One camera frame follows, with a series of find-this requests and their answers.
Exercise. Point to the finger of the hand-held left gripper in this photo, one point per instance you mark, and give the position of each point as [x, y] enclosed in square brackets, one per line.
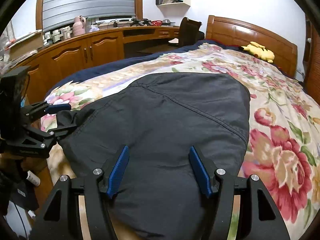
[58, 108]
[37, 142]

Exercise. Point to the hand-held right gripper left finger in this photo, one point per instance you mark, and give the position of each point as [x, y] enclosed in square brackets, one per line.
[117, 172]

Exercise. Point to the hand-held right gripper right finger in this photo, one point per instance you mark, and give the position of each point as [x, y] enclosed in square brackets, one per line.
[200, 172]

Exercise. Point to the dark grey jacket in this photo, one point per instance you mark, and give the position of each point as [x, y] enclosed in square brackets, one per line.
[162, 120]

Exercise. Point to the white plastic bottle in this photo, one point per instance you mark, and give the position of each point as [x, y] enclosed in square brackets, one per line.
[33, 178]

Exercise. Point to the cardboard box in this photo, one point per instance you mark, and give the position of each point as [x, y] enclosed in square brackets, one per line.
[25, 43]

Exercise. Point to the wooden desk cabinet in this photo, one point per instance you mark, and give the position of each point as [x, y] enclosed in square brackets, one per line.
[105, 47]

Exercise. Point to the pink bottle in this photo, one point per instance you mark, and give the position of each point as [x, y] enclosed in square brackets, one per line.
[79, 26]

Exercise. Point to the floral blanket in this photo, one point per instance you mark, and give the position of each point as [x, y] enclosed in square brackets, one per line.
[280, 135]

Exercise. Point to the black device on desk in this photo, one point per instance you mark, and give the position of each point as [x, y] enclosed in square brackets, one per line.
[141, 22]

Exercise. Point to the red basket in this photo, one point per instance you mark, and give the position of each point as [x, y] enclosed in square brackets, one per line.
[156, 22]

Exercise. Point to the yellow plush toy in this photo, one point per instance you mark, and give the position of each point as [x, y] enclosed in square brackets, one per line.
[260, 51]

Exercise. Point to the dark chair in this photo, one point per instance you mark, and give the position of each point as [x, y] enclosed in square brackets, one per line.
[188, 33]

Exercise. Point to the wooden bed headboard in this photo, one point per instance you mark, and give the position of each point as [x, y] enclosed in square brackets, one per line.
[250, 32]

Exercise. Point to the wooden wardrobe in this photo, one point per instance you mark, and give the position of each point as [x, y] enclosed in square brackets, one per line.
[313, 62]

